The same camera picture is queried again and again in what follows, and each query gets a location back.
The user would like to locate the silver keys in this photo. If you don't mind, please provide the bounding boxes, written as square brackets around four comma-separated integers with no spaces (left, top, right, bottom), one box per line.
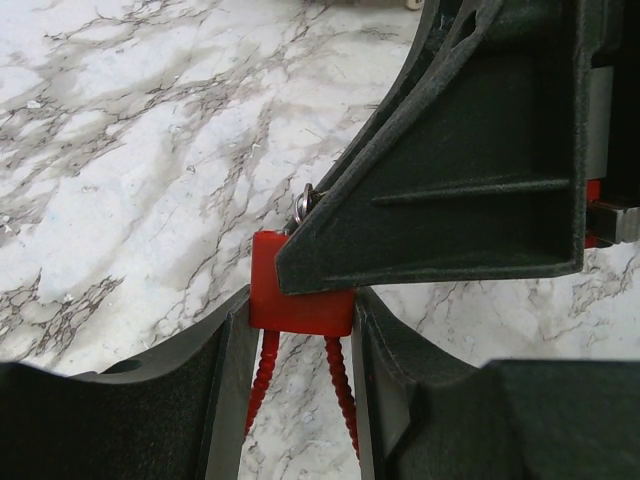
[284,183,327,235]

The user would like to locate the red padlock with cable shackle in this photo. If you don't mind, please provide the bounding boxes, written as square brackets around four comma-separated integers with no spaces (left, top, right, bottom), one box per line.
[245,231,359,450]

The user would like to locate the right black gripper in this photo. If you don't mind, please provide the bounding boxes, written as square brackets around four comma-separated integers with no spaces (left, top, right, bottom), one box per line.
[585,1,639,248]

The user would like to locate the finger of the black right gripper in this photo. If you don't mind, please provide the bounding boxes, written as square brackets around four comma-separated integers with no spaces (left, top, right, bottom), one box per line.
[277,1,620,294]
[318,1,480,198]

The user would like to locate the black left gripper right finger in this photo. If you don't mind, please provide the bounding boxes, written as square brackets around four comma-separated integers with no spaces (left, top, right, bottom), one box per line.
[351,288,639,479]

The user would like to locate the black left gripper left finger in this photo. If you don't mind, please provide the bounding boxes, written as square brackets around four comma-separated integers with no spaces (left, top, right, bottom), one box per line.
[1,288,258,479]

